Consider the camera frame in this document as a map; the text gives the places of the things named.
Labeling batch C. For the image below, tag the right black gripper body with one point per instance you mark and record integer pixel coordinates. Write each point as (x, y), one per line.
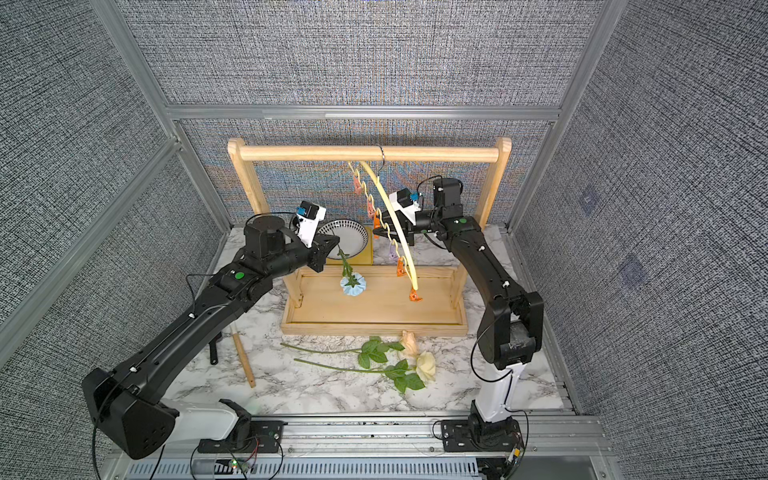
(411, 230)

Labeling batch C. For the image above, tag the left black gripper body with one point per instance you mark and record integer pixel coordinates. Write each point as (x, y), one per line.
(313, 256)

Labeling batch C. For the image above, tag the blue flower with stem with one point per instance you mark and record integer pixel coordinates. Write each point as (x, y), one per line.
(352, 283)

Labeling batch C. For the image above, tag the orange clothespin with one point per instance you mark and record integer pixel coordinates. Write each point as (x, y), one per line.
(414, 295)
(378, 229)
(401, 269)

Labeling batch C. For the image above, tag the yellow wavy clothes hanger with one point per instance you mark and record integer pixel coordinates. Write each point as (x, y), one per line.
(393, 228)

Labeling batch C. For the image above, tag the cream rose with stem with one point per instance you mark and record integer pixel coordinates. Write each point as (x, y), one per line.
(403, 374)

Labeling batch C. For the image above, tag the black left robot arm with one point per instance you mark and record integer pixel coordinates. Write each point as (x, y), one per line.
(125, 403)

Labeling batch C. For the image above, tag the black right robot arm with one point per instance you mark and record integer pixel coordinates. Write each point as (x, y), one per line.
(511, 328)

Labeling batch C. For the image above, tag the wooden clothes rack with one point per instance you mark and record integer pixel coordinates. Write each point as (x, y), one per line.
(317, 305)

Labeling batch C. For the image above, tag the white patterned plate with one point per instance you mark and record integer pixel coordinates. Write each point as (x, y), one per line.
(353, 235)

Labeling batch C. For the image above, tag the yellow tray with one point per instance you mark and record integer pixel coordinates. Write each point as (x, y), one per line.
(365, 257)

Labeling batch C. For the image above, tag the purple clothespin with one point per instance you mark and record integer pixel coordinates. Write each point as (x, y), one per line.
(393, 250)

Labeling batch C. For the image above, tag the orange clothespin bottom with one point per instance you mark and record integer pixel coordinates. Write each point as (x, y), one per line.
(414, 295)

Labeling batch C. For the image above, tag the peach rose with stem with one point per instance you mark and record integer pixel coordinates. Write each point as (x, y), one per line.
(375, 349)

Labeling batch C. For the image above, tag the wooden stick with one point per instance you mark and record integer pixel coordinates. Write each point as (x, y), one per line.
(243, 359)

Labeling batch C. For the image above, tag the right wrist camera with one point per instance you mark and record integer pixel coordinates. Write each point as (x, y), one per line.
(406, 203)

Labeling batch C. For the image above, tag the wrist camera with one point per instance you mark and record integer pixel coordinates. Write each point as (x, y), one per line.
(406, 203)
(309, 215)

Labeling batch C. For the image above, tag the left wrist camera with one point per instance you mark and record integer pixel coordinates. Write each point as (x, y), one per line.
(309, 215)

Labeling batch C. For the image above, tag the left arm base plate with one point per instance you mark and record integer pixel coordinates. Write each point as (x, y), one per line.
(260, 435)

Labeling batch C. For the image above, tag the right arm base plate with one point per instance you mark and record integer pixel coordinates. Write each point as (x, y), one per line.
(476, 435)

